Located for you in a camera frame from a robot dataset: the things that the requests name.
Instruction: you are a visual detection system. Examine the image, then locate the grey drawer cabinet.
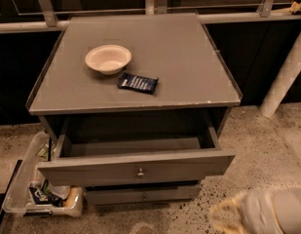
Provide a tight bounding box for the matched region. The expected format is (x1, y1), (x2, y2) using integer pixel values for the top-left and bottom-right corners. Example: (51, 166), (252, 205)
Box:
(27, 14), (241, 192)

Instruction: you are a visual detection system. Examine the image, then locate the grey top drawer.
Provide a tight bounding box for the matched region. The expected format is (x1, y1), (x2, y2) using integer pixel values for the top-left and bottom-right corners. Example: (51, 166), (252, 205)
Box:
(38, 124), (235, 187)

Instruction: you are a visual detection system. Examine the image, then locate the white paper cup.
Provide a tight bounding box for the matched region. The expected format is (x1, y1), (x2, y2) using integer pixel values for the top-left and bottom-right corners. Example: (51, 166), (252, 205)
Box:
(50, 185), (70, 200)

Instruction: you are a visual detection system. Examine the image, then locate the grey drawer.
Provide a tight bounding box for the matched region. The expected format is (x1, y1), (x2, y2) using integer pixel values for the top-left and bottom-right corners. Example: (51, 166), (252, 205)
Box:
(38, 124), (235, 187)
(85, 184), (201, 206)

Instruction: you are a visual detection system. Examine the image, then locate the blue white packet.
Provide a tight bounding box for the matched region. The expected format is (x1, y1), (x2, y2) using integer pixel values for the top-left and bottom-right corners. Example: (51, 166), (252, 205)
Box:
(28, 187), (62, 207)

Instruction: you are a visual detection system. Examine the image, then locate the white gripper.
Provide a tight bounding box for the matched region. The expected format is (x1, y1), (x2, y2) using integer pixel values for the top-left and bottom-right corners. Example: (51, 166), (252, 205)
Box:
(208, 190), (281, 234)

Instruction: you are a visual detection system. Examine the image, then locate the green snack bag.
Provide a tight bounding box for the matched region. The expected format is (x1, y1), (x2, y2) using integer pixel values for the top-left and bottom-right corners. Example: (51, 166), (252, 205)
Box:
(36, 142), (56, 160)

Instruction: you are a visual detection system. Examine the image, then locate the grey bottom drawer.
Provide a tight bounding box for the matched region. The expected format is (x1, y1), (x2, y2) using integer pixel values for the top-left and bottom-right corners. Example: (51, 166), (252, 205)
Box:
(85, 184), (201, 206)

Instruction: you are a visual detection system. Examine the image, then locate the white bowl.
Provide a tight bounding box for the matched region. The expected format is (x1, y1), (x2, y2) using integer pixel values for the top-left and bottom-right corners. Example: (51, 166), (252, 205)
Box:
(85, 45), (132, 75)

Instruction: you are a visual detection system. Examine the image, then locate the clear plastic bin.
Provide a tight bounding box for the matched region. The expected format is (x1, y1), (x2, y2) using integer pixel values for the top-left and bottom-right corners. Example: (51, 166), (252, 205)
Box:
(3, 132), (83, 217)

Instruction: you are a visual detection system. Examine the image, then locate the yellow sponge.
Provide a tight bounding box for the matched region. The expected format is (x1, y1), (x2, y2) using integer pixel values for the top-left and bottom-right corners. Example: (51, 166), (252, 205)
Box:
(63, 187), (79, 208)

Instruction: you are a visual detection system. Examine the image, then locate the metal railing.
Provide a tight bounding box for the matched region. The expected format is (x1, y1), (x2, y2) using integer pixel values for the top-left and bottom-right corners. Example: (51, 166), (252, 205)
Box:
(0, 0), (301, 34)

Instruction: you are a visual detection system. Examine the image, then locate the yellow cloth on railing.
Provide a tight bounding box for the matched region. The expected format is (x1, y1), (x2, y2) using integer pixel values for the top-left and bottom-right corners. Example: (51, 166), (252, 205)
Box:
(289, 2), (301, 15)

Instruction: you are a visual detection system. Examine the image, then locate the blue snack packet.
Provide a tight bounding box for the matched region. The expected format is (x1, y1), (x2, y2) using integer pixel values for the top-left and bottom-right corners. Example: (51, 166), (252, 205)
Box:
(117, 72), (159, 95)

